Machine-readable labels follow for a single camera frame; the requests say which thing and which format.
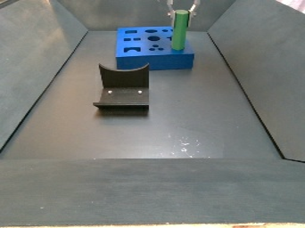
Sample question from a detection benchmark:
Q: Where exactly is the blue foam shape board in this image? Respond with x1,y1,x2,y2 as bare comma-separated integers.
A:
115,27,193,70

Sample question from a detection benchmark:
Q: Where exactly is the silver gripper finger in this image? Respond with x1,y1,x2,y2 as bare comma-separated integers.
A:
167,0,175,19
187,0,200,26

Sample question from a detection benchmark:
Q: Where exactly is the green hexagon prism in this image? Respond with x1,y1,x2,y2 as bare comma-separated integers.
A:
171,10,189,51

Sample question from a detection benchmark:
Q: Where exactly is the black curved holder stand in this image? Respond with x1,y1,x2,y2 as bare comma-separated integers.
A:
92,65,148,109

